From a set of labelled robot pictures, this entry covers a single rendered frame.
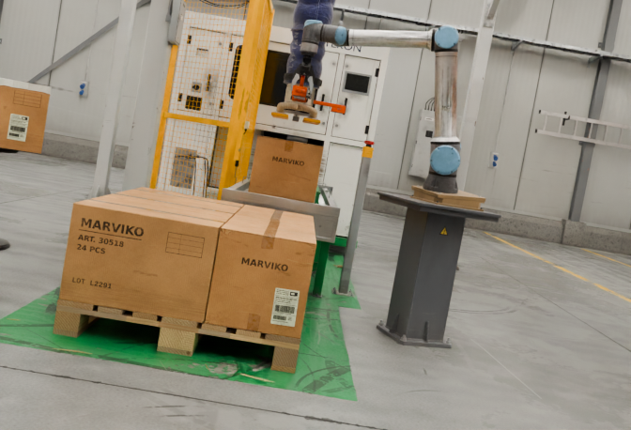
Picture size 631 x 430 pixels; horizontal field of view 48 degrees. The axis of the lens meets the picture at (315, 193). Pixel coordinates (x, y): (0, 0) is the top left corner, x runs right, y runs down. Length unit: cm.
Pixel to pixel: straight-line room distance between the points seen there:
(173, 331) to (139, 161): 217
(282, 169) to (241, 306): 145
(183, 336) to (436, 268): 146
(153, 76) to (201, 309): 236
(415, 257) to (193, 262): 134
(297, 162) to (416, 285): 105
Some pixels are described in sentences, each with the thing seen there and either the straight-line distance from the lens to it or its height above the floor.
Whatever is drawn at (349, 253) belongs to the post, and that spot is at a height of 28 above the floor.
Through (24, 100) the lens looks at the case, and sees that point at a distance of 450.
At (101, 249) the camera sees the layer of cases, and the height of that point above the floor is 38.
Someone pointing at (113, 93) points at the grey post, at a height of 113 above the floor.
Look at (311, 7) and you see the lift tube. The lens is 425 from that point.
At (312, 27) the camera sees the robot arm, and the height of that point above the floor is 153.
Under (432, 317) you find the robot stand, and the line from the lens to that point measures 386.
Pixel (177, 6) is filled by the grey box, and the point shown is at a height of 171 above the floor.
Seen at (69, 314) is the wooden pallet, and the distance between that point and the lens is 308.
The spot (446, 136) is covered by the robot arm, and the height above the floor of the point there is 110.
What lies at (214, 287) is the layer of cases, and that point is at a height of 30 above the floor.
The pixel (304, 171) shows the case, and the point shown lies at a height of 78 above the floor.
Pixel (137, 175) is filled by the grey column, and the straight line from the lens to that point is 496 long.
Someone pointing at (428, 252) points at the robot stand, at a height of 49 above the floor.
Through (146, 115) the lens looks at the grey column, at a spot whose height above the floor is 95.
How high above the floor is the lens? 91
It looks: 3 degrees down
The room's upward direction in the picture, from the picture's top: 10 degrees clockwise
